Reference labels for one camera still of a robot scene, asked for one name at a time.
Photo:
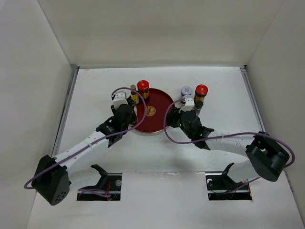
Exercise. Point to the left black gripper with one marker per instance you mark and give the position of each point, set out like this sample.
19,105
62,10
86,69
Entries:
133,119

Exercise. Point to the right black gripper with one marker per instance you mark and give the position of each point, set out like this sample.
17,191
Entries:
172,116

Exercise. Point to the small yellow label oil bottle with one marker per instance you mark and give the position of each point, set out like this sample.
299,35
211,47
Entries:
134,95

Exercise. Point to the white lid sauce jar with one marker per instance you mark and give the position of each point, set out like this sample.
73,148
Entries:
186,90

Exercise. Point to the red lid chili sauce jar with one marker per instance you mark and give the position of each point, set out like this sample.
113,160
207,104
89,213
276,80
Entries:
143,89

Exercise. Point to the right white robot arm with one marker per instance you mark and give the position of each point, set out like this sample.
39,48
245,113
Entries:
265,156

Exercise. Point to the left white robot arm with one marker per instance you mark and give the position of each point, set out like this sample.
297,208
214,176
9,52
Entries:
53,175

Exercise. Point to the black cap spice bottle right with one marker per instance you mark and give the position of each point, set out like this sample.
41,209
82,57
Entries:
198,107

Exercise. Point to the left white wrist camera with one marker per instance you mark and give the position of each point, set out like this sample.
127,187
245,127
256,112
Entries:
119,98

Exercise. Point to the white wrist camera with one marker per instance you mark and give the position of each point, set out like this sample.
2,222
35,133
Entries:
189,105
119,98

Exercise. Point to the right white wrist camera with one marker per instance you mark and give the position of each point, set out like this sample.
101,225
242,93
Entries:
189,105

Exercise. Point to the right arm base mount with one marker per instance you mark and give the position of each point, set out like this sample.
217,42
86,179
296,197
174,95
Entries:
220,187

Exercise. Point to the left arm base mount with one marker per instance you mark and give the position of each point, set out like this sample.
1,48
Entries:
107,188

